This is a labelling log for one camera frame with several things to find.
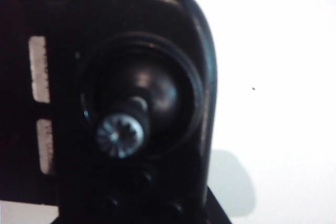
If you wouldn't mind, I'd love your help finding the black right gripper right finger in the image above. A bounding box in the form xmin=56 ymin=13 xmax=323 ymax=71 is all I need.
xmin=195 ymin=185 xmax=233 ymax=224

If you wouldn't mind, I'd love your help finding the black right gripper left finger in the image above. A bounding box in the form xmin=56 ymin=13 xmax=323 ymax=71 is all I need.
xmin=50 ymin=183 xmax=92 ymax=224

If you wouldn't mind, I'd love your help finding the black dual-joystick remote control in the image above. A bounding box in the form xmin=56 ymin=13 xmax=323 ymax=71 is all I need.
xmin=0 ymin=0 xmax=218 ymax=224

